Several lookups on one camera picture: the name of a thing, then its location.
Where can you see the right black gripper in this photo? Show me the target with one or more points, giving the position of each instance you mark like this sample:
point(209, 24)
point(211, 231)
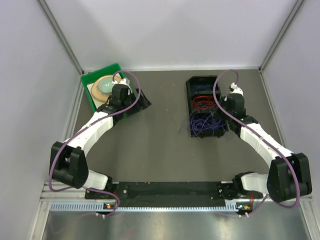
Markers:
point(223, 100)

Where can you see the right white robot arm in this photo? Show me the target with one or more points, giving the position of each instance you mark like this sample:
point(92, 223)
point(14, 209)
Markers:
point(288, 174)

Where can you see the light teal bowl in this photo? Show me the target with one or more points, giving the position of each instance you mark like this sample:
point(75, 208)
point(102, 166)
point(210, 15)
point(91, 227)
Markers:
point(106, 84)

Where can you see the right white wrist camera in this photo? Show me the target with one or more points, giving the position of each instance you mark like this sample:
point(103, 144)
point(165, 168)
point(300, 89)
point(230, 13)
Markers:
point(234, 89)

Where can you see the slotted grey cable duct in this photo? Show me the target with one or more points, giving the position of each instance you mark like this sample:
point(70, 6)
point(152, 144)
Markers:
point(69, 206)

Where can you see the wooden round plate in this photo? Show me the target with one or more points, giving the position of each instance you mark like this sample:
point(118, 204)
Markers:
point(103, 97)

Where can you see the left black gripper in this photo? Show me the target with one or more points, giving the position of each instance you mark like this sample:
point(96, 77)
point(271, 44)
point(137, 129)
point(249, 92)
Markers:
point(142, 104)

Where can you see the black three-compartment tray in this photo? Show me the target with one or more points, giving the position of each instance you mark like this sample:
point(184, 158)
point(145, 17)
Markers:
point(200, 101)

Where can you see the green plastic bin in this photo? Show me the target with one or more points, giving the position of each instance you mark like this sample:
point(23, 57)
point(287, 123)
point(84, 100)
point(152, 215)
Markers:
point(93, 76)

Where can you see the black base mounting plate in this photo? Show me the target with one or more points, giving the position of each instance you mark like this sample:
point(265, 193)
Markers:
point(215, 190)

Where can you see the white square board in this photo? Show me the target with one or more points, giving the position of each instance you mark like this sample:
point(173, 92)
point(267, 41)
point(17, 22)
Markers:
point(97, 103)

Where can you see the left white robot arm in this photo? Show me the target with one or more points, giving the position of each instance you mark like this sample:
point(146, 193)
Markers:
point(68, 163)

